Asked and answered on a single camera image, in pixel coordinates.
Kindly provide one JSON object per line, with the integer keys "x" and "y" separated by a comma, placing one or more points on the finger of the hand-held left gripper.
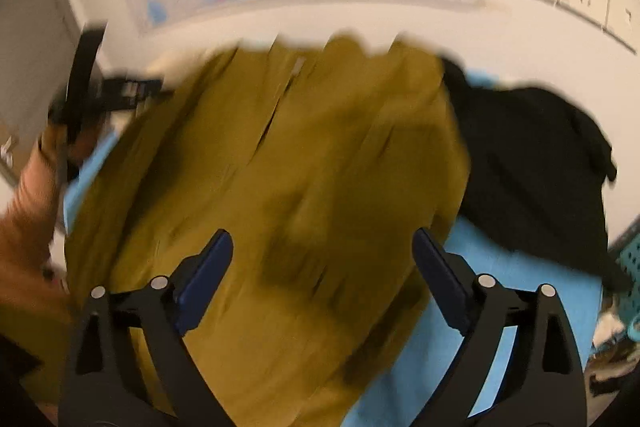
{"x": 132, "y": 92}

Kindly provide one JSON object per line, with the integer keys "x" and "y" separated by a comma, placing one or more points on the person's left hand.
{"x": 82, "y": 147}

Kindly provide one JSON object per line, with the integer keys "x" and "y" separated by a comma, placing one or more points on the black garment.
{"x": 525, "y": 167}

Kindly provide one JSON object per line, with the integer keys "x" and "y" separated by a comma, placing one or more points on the blue bed sheet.
{"x": 525, "y": 277}

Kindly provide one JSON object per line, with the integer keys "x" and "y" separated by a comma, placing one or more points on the olive brown garment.
{"x": 300, "y": 157}

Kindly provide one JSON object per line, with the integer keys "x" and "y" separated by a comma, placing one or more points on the grey door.
{"x": 30, "y": 32}

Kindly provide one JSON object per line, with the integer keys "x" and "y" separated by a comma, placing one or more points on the teal perforated plastic chair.
{"x": 631, "y": 272}

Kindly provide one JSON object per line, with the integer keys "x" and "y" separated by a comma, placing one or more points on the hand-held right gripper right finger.
{"x": 437, "y": 272}

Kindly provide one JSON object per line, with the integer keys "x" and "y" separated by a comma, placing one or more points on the person's left forearm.
{"x": 27, "y": 227}

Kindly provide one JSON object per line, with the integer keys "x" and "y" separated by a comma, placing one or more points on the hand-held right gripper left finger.
{"x": 207, "y": 267}

